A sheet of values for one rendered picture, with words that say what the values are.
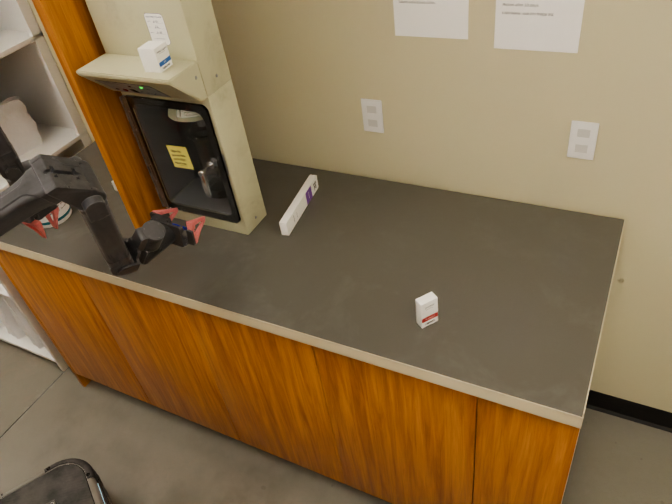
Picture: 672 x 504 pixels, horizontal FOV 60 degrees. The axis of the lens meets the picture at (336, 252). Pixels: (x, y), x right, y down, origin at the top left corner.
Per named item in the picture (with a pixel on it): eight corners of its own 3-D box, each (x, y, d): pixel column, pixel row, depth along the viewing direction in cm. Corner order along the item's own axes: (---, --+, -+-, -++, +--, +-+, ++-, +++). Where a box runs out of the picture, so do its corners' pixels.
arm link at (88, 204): (53, 163, 109) (78, 209, 107) (83, 151, 111) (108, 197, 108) (100, 250, 148) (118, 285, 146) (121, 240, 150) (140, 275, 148)
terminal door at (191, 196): (166, 206, 194) (122, 94, 168) (242, 223, 181) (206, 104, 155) (165, 207, 193) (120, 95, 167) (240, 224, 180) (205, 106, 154)
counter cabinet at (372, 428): (172, 288, 312) (108, 141, 254) (579, 409, 228) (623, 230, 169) (82, 386, 269) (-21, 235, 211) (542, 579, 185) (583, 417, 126)
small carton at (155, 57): (156, 63, 149) (148, 40, 145) (173, 64, 148) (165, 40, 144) (145, 72, 146) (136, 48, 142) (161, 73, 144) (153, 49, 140)
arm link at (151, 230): (102, 248, 147) (117, 277, 145) (109, 224, 138) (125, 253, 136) (146, 236, 154) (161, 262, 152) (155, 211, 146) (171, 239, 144)
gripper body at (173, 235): (154, 214, 157) (134, 229, 152) (183, 224, 153) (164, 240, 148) (159, 234, 161) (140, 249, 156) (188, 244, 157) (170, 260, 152)
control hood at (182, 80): (118, 86, 167) (104, 52, 161) (208, 97, 154) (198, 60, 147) (89, 105, 160) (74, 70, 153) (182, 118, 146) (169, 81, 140)
